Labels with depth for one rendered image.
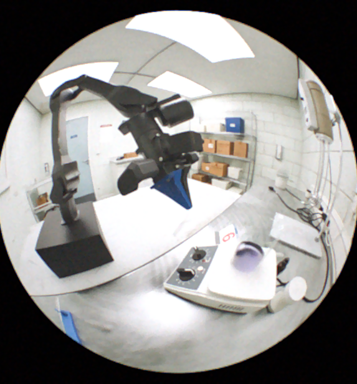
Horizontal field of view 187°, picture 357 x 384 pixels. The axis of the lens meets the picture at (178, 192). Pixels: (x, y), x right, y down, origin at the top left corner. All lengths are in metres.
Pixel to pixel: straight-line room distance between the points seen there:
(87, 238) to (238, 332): 0.36
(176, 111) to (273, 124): 2.41
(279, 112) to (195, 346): 2.76
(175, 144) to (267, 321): 0.39
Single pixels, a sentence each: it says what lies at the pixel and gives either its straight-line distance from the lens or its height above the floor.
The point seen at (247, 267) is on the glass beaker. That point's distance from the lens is 0.20.
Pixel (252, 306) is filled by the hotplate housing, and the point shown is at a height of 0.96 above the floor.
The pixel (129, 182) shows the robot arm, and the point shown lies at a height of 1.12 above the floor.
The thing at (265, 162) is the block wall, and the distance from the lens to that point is 2.52.
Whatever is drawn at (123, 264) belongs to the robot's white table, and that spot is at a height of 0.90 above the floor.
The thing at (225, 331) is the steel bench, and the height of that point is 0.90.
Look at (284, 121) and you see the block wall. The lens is 2.60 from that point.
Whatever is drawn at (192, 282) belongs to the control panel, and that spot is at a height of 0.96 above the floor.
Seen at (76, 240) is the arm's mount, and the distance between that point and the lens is 0.29.
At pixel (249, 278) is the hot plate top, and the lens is 0.21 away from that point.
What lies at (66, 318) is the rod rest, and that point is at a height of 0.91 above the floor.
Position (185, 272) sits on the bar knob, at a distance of 0.22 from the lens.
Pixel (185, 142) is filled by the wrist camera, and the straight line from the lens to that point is 0.17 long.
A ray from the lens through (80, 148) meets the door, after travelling 2.90.
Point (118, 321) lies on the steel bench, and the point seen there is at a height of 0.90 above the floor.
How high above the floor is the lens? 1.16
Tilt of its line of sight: 23 degrees down
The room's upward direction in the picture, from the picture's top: straight up
